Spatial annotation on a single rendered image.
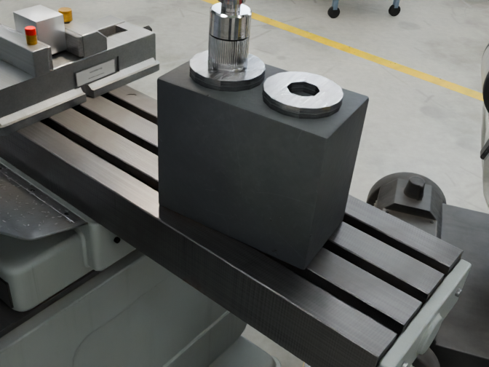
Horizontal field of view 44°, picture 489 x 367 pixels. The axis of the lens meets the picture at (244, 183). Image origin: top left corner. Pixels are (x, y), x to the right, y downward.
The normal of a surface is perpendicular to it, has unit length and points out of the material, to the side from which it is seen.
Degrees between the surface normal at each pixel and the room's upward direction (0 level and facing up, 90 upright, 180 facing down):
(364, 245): 0
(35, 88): 90
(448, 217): 0
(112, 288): 90
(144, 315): 90
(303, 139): 90
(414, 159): 0
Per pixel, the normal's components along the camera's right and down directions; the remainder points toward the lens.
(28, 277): 0.77, 0.41
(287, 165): -0.51, 0.47
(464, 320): 0.07, -0.81
